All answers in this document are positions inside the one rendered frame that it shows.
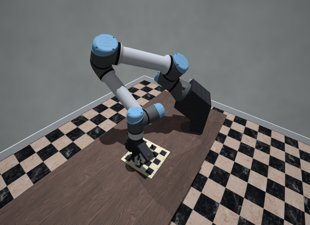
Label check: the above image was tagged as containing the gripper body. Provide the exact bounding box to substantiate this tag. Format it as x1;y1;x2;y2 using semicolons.
125;137;143;156

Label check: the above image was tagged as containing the black and cream chessboard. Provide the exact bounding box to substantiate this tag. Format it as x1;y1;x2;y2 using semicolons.
121;138;170;179

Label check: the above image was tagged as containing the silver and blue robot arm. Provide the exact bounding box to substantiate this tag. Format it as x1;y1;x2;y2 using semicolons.
90;34;191;162

